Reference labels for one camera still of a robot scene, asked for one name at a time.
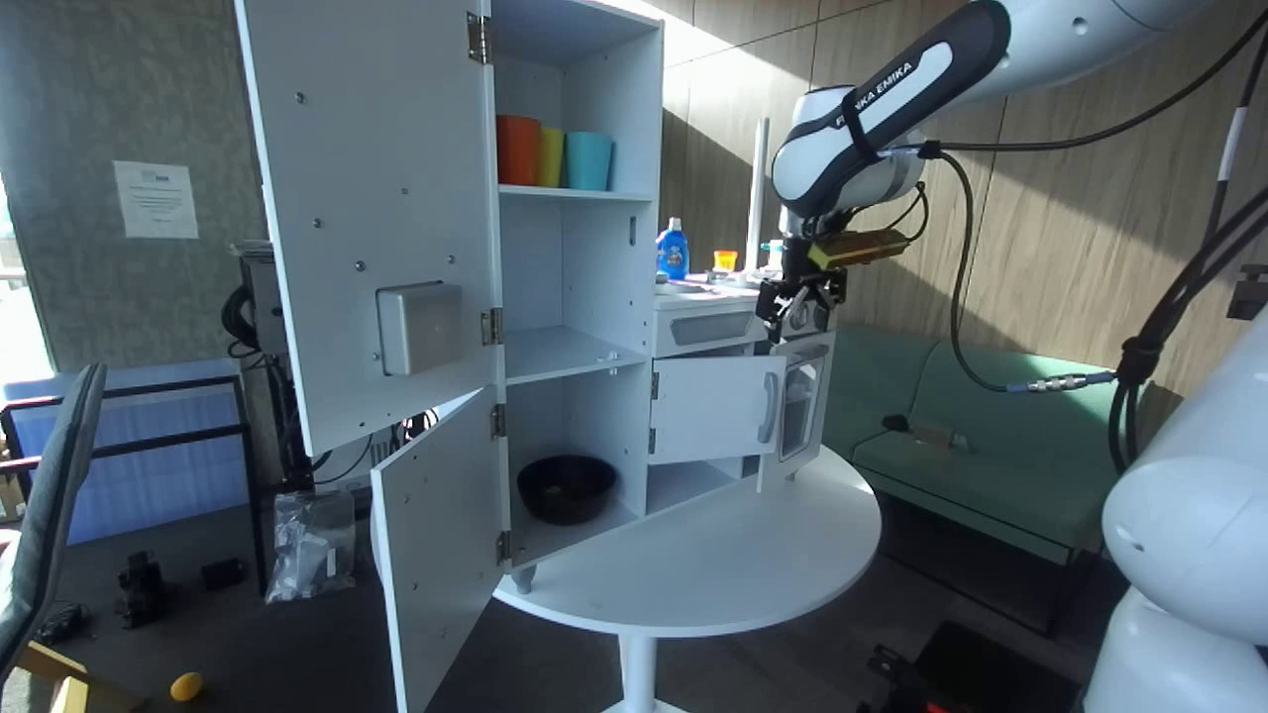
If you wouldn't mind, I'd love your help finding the orange plastic cup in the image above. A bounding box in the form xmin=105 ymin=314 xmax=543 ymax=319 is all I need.
xmin=494 ymin=112 xmax=548 ymax=191

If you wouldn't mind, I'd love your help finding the white round table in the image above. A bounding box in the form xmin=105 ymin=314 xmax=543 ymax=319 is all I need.
xmin=490 ymin=439 xmax=886 ymax=713

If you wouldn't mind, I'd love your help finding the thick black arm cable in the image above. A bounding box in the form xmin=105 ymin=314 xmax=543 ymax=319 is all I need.
xmin=1107 ymin=24 xmax=1268 ymax=470

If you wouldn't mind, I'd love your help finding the green padded bench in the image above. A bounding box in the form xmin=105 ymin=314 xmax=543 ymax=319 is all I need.
xmin=829 ymin=319 xmax=1140 ymax=565

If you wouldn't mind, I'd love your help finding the blue panel dark frame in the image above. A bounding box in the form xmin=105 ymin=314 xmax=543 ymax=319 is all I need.
xmin=0 ymin=358 xmax=256 ymax=554

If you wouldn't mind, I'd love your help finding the black round bowl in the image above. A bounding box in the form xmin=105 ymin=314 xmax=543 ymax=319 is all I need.
xmin=515 ymin=450 xmax=623 ymax=528

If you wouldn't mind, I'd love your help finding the yellow green plastic cup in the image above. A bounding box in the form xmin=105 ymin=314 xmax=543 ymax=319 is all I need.
xmin=535 ymin=124 xmax=573 ymax=191

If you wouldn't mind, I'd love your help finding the clear plastic bag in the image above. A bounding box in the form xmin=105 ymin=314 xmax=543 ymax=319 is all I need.
xmin=256 ymin=488 xmax=368 ymax=608

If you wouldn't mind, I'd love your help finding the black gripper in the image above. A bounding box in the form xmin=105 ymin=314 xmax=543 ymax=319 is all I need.
xmin=758 ymin=232 xmax=849 ymax=348

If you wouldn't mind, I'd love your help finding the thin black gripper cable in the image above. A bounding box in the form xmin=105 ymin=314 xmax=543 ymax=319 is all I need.
xmin=907 ymin=13 xmax=1268 ymax=399

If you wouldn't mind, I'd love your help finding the narrow white cabinet door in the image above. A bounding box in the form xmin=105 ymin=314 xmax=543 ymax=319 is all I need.
xmin=366 ymin=383 xmax=515 ymax=713

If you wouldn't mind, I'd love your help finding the small black floor object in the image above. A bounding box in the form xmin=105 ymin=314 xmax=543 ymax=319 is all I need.
xmin=109 ymin=546 xmax=179 ymax=632

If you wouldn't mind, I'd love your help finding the yellow wrist camera mount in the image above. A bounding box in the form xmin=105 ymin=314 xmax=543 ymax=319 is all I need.
xmin=804 ymin=227 xmax=919 ymax=277

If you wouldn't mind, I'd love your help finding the blue plastic cup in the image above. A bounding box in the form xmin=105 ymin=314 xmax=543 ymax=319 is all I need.
xmin=564 ymin=127 xmax=618 ymax=193

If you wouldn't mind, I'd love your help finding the tall white cabinet door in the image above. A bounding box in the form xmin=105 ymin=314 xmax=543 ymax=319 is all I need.
xmin=228 ymin=0 xmax=508 ymax=465

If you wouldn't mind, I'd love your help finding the blue bottle white cap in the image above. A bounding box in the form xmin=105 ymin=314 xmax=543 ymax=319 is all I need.
xmin=652 ymin=214 xmax=695 ymax=286

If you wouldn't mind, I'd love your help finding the black case red trim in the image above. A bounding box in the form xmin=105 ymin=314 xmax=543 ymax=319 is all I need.
xmin=865 ymin=614 xmax=1100 ymax=713

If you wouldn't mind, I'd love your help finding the white paper notice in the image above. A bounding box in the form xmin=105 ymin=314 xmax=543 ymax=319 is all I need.
xmin=105 ymin=160 xmax=201 ymax=245

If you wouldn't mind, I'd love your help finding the black cabled equipment rack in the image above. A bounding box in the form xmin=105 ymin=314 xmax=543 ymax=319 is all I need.
xmin=219 ymin=236 xmax=330 ymax=531

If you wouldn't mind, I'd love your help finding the small yellow ball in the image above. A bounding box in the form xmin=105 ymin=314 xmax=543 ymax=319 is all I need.
xmin=165 ymin=667 xmax=215 ymax=707

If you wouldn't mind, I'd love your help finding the white toy kitchen unit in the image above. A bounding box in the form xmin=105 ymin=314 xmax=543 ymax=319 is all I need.
xmin=489 ymin=0 xmax=842 ymax=585

